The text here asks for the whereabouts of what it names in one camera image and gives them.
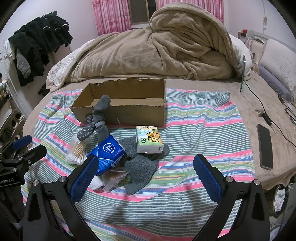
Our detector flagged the black charger cable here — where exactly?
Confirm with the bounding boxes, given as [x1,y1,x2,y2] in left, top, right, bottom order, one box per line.
[242,78,296,149]

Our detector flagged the grey metal shelf rack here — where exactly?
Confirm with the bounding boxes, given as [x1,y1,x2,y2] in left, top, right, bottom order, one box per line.
[1,80,26,147]

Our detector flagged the black smartphone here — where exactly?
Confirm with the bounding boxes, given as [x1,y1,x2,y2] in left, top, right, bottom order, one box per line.
[257,124,273,170]

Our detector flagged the grey dotted sock pair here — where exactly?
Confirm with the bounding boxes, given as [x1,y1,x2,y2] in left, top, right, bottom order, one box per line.
[77,94,110,144]

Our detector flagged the cotton swab bag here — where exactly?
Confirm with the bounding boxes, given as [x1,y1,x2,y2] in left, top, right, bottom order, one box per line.
[65,135,91,165]

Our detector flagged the black clothes pile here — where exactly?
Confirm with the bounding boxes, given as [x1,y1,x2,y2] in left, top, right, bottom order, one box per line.
[8,11,73,87]

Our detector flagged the white floral pillow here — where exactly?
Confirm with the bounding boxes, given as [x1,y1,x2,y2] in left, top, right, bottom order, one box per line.
[259,39,295,96]

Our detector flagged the brown cardboard box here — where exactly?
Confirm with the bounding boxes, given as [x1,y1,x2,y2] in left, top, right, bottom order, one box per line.
[70,78,166,127]

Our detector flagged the striped colourful towel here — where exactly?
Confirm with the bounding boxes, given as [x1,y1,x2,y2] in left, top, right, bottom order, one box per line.
[21,88,254,240]

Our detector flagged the upright mirror stand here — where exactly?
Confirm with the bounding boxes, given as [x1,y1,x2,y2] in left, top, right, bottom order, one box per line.
[239,54,246,92]

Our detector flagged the beige fleece blanket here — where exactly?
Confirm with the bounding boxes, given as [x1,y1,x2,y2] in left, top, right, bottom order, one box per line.
[63,2,244,84]

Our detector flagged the pink curtain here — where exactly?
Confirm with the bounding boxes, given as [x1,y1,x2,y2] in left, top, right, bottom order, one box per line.
[91,0,224,37]

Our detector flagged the white floral duvet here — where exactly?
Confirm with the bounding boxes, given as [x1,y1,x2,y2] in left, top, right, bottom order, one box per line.
[46,39,94,93]

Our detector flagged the blue tissue pack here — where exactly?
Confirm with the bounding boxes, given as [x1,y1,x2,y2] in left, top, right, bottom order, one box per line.
[86,135,125,176]

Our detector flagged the green cartoon tissue pack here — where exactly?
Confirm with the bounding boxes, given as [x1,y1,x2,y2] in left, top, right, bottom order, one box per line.
[136,126,164,154]

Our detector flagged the white sock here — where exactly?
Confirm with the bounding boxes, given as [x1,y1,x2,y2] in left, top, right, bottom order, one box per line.
[88,175,104,190]

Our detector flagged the grey knitted socks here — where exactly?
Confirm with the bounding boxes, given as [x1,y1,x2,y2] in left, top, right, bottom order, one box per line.
[119,136,170,195]

